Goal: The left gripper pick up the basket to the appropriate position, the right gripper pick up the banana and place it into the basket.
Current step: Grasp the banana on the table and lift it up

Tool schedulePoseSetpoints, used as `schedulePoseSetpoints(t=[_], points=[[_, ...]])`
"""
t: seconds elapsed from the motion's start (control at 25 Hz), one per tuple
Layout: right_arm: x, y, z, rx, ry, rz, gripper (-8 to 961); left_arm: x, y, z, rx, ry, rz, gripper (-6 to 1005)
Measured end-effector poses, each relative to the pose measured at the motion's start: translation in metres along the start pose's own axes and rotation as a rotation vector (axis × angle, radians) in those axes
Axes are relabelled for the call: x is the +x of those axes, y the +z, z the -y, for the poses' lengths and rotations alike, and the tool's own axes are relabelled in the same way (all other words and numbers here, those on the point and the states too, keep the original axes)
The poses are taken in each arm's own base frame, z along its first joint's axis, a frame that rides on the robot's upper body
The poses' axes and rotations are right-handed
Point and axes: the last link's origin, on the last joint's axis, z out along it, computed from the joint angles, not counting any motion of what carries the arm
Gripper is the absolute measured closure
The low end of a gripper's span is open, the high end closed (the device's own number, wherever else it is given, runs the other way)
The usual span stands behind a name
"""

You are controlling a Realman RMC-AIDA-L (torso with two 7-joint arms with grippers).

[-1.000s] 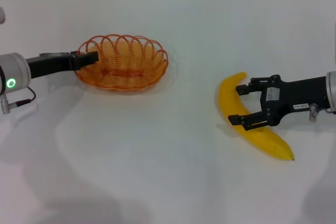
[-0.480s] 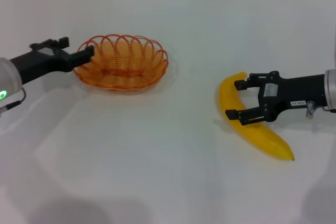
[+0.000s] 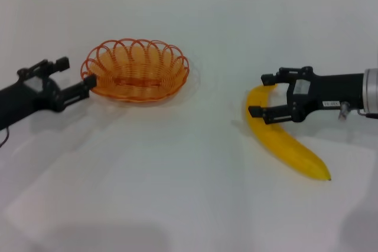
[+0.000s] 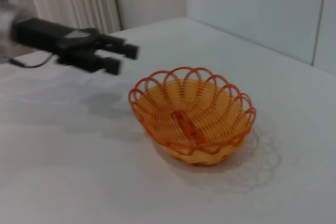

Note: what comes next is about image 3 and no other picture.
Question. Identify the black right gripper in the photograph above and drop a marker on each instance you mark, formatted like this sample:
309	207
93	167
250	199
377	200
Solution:
333	91

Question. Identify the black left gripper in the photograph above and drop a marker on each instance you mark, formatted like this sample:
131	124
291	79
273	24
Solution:
26	98

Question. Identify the yellow banana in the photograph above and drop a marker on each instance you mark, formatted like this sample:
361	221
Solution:
277	140

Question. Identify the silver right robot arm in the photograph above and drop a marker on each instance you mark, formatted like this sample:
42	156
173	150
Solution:
372	89

